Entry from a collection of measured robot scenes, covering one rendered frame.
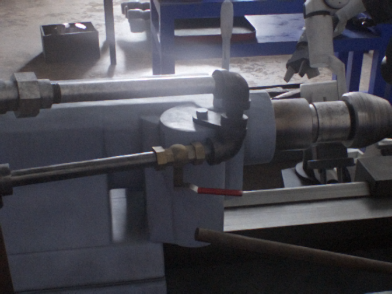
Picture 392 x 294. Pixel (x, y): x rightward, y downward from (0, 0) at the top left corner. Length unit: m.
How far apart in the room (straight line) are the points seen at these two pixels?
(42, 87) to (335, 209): 0.74
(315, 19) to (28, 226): 1.06
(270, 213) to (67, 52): 3.59
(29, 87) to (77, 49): 4.03
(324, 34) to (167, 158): 1.01
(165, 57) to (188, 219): 1.93
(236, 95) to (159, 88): 0.10
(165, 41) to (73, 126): 1.88
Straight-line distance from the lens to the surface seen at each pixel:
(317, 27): 1.67
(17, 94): 0.62
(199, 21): 3.06
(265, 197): 1.22
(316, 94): 1.63
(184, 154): 0.72
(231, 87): 0.71
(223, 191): 0.75
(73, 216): 0.84
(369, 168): 1.30
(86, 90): 0.64
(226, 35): 0.84
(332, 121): 0.93
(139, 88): 0.67
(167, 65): 2.71
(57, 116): 0.82
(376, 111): 0.95
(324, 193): 1.26
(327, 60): 1.65
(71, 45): 4.63
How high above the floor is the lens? 1.48
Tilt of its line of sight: 27 degrees down
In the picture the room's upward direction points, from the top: straight up
